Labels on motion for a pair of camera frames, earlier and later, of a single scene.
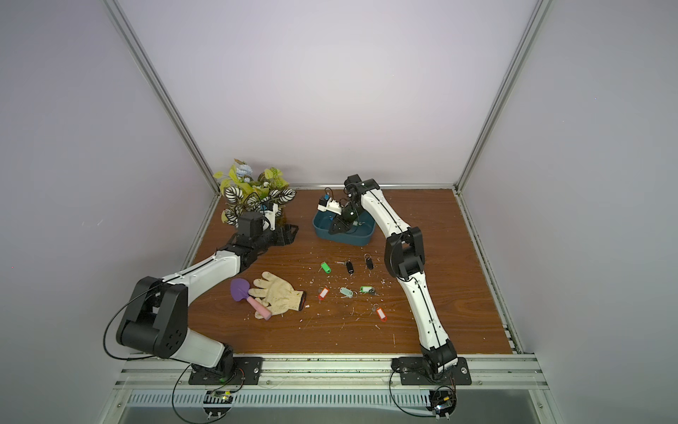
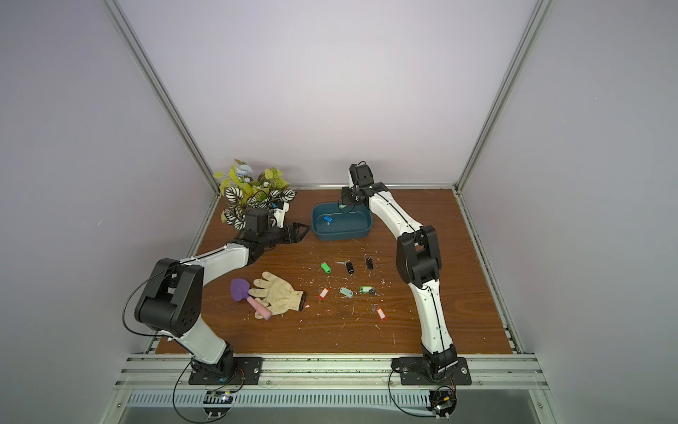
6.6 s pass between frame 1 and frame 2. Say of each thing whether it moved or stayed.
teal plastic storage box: stayed
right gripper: moved
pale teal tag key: stayed
